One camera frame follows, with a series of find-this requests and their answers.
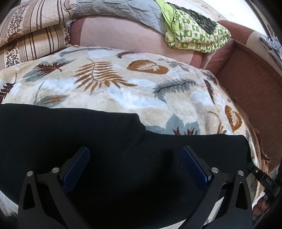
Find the pink and brown sofa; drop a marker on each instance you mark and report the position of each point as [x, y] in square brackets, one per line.
[121, 35]

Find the green patterned folded blanket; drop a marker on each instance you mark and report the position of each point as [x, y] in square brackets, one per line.
[193, 37]

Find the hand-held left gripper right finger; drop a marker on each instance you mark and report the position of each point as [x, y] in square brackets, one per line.
[196, 167]

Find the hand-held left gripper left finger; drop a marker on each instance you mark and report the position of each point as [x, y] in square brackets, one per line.
[76, 169]

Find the grey quilted blanket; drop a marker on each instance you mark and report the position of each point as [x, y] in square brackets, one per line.
[123, 11]

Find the person's right hand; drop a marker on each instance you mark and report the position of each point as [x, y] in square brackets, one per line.
[263, 208]

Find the dark grey crumpled cloth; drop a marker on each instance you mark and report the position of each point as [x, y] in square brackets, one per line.
[200, 18]

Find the leaf print fleece blanket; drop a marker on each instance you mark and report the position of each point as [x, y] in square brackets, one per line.
[132, 88]

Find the grey cloth on sofa arm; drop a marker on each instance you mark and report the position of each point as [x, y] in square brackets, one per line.
[272, 48]

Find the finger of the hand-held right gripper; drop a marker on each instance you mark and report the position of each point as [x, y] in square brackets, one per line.
[256, 170]

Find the beige striped floral pillow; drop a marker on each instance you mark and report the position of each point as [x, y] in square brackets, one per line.
[33, 17]
[37, 46]

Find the black pants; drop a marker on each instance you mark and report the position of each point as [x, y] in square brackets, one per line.
[110, 154]

